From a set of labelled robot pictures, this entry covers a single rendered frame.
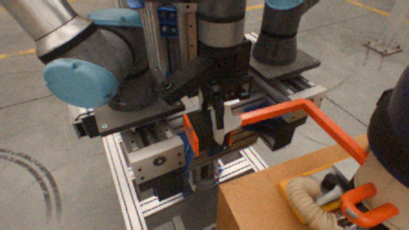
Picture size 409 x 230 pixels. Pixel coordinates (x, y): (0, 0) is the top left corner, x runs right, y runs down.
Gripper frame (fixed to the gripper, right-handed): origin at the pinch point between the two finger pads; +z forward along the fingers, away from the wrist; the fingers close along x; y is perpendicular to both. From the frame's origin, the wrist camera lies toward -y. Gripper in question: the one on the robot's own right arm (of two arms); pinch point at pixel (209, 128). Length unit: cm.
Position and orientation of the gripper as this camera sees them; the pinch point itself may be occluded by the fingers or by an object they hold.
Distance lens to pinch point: 54.8
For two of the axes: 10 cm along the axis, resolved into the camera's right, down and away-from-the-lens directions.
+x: -3.6, -6.2, 7.0
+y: 9.3, -2.4, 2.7
